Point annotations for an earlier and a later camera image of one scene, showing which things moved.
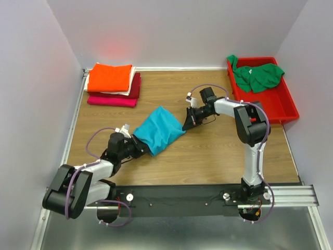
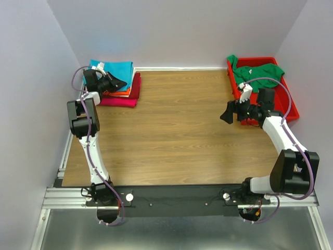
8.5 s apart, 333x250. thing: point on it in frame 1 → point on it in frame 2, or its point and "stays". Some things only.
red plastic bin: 277,99 stays
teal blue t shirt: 159,129 → 122,69
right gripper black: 190,120 → 234,107
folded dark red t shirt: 135,91 stays
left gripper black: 141,148 → 115,84
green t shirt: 256,78 stays
